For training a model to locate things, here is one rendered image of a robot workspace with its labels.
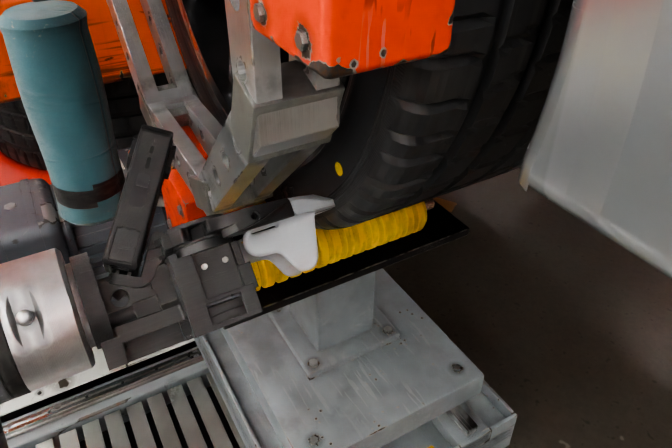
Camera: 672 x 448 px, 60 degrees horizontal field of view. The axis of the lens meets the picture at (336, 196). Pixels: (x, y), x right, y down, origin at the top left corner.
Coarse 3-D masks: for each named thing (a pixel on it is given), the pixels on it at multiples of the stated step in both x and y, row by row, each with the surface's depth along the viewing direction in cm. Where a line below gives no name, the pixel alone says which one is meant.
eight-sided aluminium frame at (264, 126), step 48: (144, 0) 75; (240, 0) 33; (240, 48) 35; (144, 96) 71; (192, 96) 72; (240, 96) 37; (288, 96) 37; (336, 96) 38; (192, 144) 62; (240, 144) 40; (288, 144) 39; (192, 192) 61; (240, 192) 50
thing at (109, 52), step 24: (0, 0) 87; (24, 0) 88; (72, 0) 91; (96, 0) 93; (96, 24) 95; (144, 24) 98; (0, 48) 89; (96, 48) 96; (120, 48) 98; (144, 48) 100; (0, 72) 91; (120, 72) 100; (0, 96) 93
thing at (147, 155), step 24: (144, 144) 44; (168, 144) 45; (144, 168) 43; (168, 168) 45; (144, 192) 43; (120, 216) 42; (144, 216) 42; (120, 240) 41; (144, 240) 42; (120, 264) 41
